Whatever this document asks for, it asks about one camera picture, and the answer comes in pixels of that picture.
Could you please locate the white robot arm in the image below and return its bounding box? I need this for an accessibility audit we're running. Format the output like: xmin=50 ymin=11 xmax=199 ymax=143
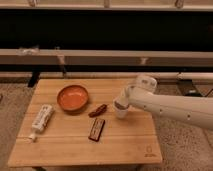
xmin=113 ymin=75 xmax=213 ymax=130

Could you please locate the white ceramic cup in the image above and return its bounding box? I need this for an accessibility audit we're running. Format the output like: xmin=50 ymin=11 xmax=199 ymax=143
xmin=113 ymin=99 xmax=129 ymax=119

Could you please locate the orange ceramic bowl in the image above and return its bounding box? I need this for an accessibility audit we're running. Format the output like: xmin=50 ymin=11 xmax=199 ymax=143
xmin=57 ymin=85 xmax=89 ymax=111

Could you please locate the brown snack bar wrapper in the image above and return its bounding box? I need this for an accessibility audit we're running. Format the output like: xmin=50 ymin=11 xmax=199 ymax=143
xmin=88 ymin=104 xmax=107 ymax=117

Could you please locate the dark red chocolate bar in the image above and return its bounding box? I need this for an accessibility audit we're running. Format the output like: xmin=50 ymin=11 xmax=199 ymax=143
xmin=88 ymin=118 xmax=105 ymax=142

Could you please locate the wooden table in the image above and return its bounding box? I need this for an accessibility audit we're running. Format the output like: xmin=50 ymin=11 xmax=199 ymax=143
xmin=8 ymin=79 xmax=162 ymax=167

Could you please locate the black power adapter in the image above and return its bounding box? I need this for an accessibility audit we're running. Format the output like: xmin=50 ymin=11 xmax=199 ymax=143
xmin=184 ymin=90 xmax=203 ymax=97

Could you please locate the white toothpaste tube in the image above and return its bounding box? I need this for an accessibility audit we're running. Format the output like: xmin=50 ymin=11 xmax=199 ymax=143
xmin=29 ymin=104 xmax=54 ymax=141

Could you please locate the black cable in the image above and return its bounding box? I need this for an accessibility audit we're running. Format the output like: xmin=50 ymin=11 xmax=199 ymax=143
xmin=203 ymin=87 xmax=213 ymax=98

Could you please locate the grey metal rail frame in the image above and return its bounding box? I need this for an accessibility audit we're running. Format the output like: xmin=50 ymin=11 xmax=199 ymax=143
xmin=0 ymin=48 xmax=213 ymax=82

